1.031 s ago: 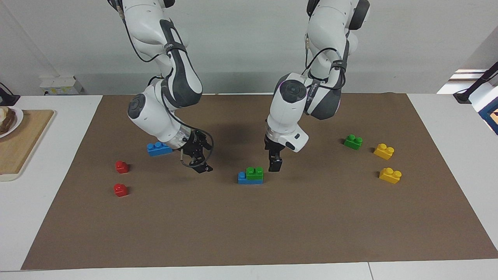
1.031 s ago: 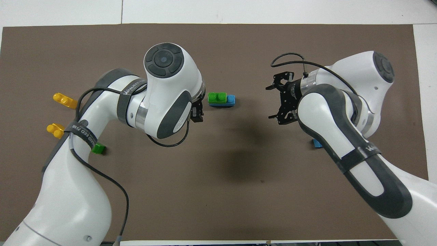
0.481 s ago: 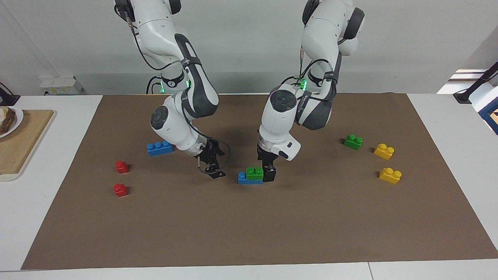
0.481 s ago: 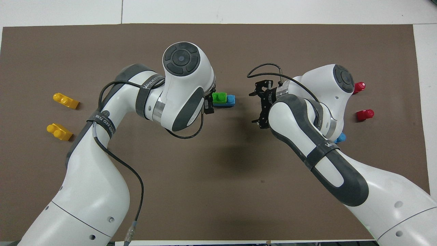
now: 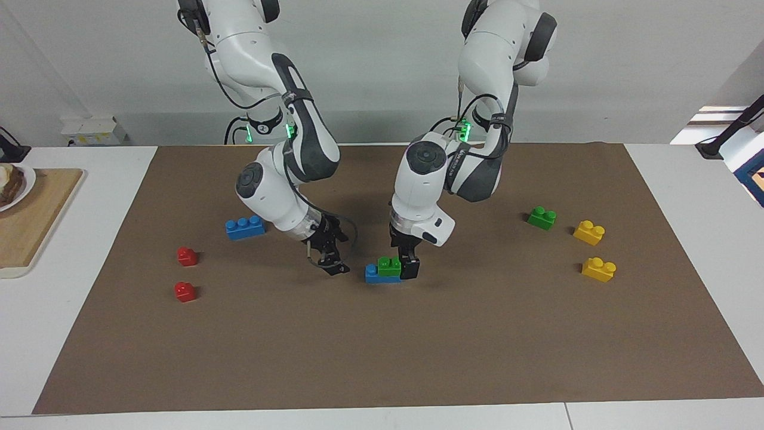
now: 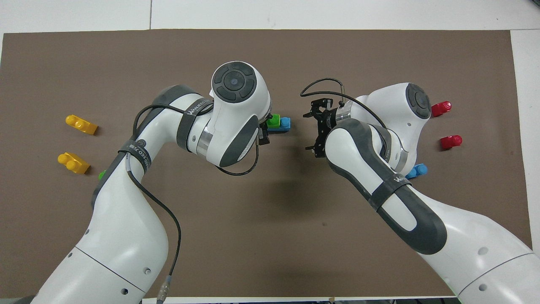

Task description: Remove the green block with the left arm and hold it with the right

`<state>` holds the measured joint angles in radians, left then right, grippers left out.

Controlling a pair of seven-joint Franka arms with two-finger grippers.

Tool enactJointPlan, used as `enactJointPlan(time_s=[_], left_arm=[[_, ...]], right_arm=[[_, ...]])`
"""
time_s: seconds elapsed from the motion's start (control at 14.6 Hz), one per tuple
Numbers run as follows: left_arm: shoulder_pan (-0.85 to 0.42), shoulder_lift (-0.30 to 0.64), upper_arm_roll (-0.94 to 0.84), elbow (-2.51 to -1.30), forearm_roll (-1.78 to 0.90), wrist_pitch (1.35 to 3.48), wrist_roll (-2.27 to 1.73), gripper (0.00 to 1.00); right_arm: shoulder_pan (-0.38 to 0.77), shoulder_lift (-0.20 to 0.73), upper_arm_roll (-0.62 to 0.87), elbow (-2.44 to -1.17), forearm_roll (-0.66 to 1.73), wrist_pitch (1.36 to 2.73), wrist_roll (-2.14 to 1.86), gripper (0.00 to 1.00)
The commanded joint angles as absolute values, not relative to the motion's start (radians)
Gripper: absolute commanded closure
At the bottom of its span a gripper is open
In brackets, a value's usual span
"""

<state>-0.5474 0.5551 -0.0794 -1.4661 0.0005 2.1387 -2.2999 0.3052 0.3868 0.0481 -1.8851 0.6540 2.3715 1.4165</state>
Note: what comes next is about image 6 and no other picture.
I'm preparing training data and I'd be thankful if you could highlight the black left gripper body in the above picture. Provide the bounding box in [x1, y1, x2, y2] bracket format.
[256, 113, 273, 147]

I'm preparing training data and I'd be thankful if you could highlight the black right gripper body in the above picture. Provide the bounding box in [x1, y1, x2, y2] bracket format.
[316, 106, 339, 147]

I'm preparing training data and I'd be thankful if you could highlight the blue three-stud block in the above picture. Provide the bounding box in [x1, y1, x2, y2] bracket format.
[267, 117, 292, 134]
[405, 163, 428, 180]

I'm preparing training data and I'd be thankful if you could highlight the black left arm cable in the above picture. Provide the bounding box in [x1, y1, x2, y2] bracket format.
[126, 103, 260, 304]

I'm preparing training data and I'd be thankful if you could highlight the red one-stud block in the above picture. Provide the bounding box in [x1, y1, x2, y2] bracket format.
[431, 101, 452, 118]
[440, 135, 463, 151]

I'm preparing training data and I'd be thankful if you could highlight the yellow two-stud block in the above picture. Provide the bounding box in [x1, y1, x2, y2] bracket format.
[57, 152, 91, 174]
[65, 114, 98, 135]

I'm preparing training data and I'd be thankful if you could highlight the brown table mat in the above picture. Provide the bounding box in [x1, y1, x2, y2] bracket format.
[0, 29, 533, 299]

